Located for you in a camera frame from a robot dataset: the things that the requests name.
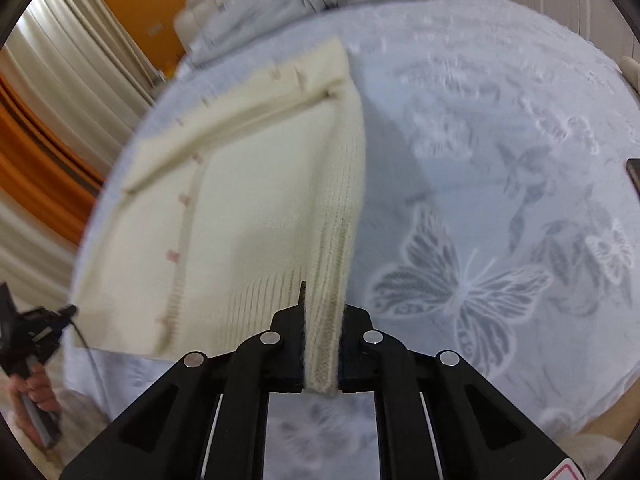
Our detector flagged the black cable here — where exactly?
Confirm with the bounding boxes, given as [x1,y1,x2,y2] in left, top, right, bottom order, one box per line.
[68,307,112,425]

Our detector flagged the butterfly print bed blanket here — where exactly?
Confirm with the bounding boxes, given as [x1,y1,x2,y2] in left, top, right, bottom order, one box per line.
[64,0,640,480]

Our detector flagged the person's left hand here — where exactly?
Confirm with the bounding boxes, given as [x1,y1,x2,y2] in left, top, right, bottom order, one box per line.
[8,363,63,447]

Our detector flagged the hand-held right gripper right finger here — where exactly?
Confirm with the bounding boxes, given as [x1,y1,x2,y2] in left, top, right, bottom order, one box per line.
[338,305,587,480]

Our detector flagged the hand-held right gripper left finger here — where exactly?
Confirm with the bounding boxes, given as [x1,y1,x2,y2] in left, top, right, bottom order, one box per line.
[59,281,307,480]

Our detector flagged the cream knitted cardigan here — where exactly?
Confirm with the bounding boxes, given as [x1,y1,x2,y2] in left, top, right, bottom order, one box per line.
[71,37,367,395]

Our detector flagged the cream striped curtain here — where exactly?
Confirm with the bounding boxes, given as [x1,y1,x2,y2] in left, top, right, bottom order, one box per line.
[0,0,166,281]

